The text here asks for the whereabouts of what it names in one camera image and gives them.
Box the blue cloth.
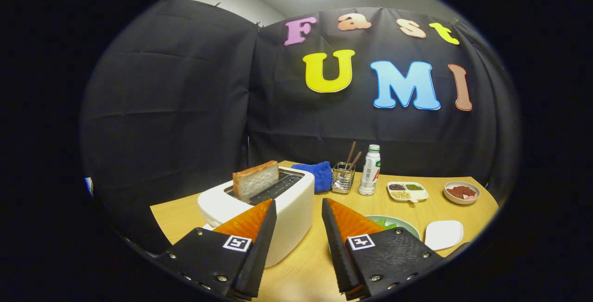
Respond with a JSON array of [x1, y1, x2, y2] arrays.
[[291, 161, 333, 195]]

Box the pale green plate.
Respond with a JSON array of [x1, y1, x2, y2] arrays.
[[365, 215, 421, 241]]

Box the white divided dish with beans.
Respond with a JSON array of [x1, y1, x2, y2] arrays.
[[387, 181, 429, 203]]

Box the toasted bread slice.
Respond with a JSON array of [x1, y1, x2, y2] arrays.
[[232, 160, 280, 203]]

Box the metal wire utensil holder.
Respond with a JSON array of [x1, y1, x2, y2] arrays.
[[332, 162, 356, 195]]

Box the dark red meat slices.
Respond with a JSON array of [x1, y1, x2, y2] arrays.
[[447, 185, 477, 199]]

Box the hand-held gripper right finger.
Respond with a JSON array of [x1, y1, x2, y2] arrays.
[[322, 197, 444, 301]]

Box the white toaster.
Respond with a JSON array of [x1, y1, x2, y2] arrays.
[[197, 167, 315, 268]]

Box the flat white plate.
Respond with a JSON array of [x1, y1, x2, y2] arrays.
[[424, 220, 464, 252]]

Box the white bowl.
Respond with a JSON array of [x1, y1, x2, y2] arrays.
[[443, 181, 481, 206]]

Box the black backdrop cloth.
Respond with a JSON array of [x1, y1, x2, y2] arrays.
[[79, 0, 519, 254]]

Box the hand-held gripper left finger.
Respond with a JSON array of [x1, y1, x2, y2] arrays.
[[155, 199, 278, 301]]

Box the white drink bottle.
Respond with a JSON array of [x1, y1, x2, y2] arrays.
[[358, 144, 381, 196]]

